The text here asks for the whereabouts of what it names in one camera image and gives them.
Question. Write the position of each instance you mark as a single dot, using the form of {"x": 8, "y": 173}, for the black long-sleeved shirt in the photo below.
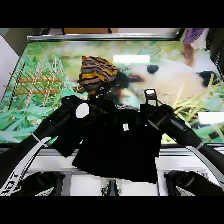
{"x": 115, "y": 150}

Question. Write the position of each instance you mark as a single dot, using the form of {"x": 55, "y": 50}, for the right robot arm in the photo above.
{"x": 181, "y": 130}

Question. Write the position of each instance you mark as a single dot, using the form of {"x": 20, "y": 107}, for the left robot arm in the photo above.
{"x": 56, "y": 121}

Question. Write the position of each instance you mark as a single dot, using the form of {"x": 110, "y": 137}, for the orange black striped garment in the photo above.
{"x": 95, "y": 71}

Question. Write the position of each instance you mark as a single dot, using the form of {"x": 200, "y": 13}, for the purple garment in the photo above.
{"x": 193, "y": 35}

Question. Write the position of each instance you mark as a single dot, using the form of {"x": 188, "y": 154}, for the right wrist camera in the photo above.
{"x": 150, "y": 95}

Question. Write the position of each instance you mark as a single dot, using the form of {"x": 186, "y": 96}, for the silver frame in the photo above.
{"x": 186, "y": 151}

